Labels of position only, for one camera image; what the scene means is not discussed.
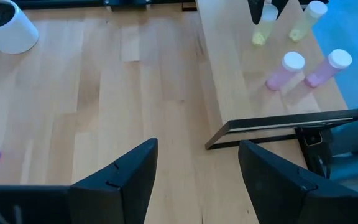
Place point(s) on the yellow medicine bottle white cap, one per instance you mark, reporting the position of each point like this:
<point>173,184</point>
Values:
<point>306,21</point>
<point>264,26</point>

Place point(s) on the wooden shelf with black legs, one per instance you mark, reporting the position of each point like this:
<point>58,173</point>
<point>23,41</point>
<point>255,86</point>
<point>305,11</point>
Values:
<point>228,77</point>

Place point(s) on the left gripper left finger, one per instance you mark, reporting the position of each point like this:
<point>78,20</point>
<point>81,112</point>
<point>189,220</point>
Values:
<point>73,205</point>

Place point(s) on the green plant in white pot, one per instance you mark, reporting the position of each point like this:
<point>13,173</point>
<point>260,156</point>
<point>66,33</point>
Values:
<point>14,34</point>

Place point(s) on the small black table camera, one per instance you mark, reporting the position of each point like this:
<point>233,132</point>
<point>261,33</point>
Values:
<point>312,139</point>

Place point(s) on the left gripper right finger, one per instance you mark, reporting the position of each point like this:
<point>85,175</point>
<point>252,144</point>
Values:
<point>291,202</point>

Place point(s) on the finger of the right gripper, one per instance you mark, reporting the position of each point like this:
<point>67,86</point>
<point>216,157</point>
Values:
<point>282,2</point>
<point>255,11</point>

